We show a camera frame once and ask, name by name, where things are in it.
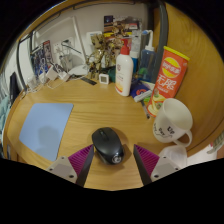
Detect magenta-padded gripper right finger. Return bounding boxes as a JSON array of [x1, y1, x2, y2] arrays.
[[133, 143, 183, 186]]

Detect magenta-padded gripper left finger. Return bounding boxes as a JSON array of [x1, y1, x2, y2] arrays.
[[46, 143, 95, 188]]

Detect black computer mouse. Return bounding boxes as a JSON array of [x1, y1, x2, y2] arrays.
[[91, 126, 126, 166]]

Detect light blue mouse pad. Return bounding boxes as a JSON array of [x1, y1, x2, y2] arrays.
[[18, 102, 75, 163]]

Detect clear plastic food container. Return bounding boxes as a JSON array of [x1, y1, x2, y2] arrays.
[[158, 145, 188, 169]]

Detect white printed mug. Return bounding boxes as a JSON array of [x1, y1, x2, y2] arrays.
[[152, 97, 194, 148]]

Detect blue white small box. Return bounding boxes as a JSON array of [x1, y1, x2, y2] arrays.
[[129, 81, 154, 103]]

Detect red yellow chips can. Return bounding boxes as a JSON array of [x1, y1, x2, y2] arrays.
[[146, 45, 191, 118]]

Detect small white desk clock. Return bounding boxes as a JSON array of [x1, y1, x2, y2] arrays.
[[98, 73, 110, 85]]

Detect white lotion pump bottle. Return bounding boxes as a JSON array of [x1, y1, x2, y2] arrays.
[[114, 39, 135, 98]]

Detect white power adapter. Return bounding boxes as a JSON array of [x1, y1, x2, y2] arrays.
[[45, 64, 59, 81], [58, 69, 71, 82]]

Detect white desk lamp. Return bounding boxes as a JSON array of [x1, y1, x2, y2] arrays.
[[33, 15, 89, 77]]

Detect black bag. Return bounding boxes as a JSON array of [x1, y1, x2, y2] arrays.
[[9, 71, 21, 108]]

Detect blue spray bottle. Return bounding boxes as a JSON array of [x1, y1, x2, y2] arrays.
[[137, 29, 157, 83]]

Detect blue model kit box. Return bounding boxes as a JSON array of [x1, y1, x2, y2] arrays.
[[29, 39, 54, 83]]

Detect gold robot model figure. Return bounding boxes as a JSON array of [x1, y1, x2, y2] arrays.
[[85, 33, 118, 81]]

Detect white wall socket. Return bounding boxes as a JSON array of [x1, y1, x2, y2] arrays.
[[53, 36, 75, 56]]

